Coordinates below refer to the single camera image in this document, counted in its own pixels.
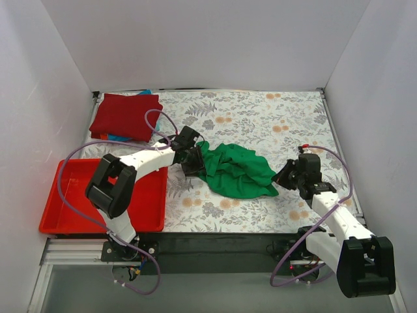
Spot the green t shirt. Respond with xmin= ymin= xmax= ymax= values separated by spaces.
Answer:
xmin=197 ymin=142 xmax=278 ymax=200

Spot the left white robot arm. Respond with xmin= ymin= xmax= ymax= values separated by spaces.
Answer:
xmin=85 ymin=126 xmax=206 ymax=261

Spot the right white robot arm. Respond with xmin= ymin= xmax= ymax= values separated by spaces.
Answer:
xmin=273 ymin=153 xmax=396 ymax=298

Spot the floral table cloth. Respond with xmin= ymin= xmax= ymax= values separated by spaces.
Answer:
xmin=80 ymin=90 xmax=364 ymax=234

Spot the folded dark red t shirt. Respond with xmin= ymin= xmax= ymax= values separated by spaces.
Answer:
xmin=89 ymin=93 xmax=163 ymax=142

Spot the folded blue t shirt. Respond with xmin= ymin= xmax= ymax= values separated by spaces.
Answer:
xmin=100 ymin=89 xmax=163 ymax=142

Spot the red plastic tray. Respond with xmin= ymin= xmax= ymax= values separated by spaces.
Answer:
xmin=38 ymin=158 xmax=167 ymax=235

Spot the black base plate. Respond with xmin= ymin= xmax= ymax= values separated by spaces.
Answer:
xmin=100 ymin=231 xmax=335 ymax=275

